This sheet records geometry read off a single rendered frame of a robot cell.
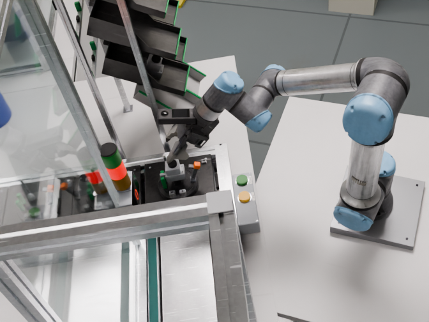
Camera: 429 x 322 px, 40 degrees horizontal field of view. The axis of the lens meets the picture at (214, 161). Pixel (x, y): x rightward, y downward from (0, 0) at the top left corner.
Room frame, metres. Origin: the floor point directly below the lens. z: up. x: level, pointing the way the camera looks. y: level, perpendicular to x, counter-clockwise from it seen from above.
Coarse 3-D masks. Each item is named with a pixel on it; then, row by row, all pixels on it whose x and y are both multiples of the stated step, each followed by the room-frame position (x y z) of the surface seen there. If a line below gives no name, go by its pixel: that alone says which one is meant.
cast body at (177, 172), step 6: (174, 162) 1.25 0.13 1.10; (168, 168) 1.24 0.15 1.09; (174, 168) 1.23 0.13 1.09; (180, 168) 1.25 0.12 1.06; (162, 174) 1.25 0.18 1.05; (168, 174) 1.23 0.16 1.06; (174, 174) 1.23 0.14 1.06; (180, 174) 1.22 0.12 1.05; (168, 180) 1.23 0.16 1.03; (174, 180) 1.23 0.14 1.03
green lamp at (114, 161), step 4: (116, 152) 1.06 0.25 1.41; (112, 156) 1.05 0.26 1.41; (116, 156) 1.05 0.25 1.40; (120, 156) 1.07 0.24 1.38; (104, 160) 1.05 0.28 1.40; (108, 160) 1.04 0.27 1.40; (112, 160) 1.04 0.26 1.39; (116, 160) 1.05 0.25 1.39; (120, 160) 1.06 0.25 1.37; (108, 164) 1.04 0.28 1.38; (112, 164) 1.04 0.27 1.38; (116, 164) 1.05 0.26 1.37; (120, 164) 1.05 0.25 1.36; (108, 168) 1.05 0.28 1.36; (112, 168) 1.04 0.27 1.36
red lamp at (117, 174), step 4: (116, 168) 1.05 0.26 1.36; (120, 168) 1.05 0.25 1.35; (124, 168) 1.06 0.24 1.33; (108, 172) 1.05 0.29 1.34; (112, 172) 1.04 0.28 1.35; (116, 172) 1.04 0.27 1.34; (120, 172) 1.05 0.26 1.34; (124, 172) 1.06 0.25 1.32; (112, 176) 1.05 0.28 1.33; (116, 176) 1.04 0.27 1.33; (120, 176) 1.04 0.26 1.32
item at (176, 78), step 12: (108, 48) 1.54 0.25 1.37; (120, 48) 1.62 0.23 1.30; (108, 60) 1.50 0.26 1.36; (120, 60) 1.57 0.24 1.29; (132, 60) 1.58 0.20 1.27; (144, 60) 1.59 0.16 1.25; (168, 60) 1.58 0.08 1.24; (108, 72) 1.50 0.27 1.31; (120, 72) 1.49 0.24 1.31; (132, 72) 1.48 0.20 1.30; (168, 72) 1.54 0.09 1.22; (180, 72) 1.55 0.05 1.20; (156, 84) 1.46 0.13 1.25; (168, 84) 1.49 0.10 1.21; (180, 84) 1.49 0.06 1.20
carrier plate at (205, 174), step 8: (184, 160) 1.35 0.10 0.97; (192, 160) 1.34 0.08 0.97; (200, 160) 1.34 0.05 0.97; (208, 160) 1.33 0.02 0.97; (144, 168) 1.36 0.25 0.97; (152, 168) 1.35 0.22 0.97; (160, 168) 1.34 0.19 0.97; (200, 168) 1.30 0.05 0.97; (208, 168) 1.29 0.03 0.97; (152, 176) 1.31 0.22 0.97; (200, 176) 1.27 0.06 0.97; (208, 176) 1.26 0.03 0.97; (152, 184) 1.28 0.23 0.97; (200, 184) 1.23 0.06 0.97; (208, 184) 1.23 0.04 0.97; (152, 192) 1.24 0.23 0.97; (200, 192) 1.20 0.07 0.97; (208, 192) 1.19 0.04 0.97; (152, 200) 1.21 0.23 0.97; (160, 200) 1.20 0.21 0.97
